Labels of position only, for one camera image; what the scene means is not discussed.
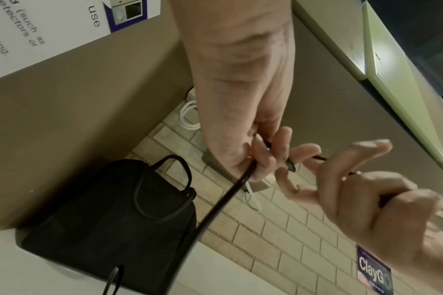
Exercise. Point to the person's left hand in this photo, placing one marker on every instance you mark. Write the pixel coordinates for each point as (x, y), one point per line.
(236, 72)

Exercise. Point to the person's right hand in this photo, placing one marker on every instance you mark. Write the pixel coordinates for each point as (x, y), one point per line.
(370, 207)

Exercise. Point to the black fabric bag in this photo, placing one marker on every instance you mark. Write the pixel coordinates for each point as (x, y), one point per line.
(90, 224)

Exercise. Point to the stainless steel hand dryer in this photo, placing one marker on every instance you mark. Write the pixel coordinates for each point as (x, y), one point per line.
(214, 164)

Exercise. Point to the white and purple microwave poster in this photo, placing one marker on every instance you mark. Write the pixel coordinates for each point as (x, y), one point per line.
(42, 34)

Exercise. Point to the dark blue wall sticker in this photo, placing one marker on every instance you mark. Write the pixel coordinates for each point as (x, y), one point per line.
(374, 268)

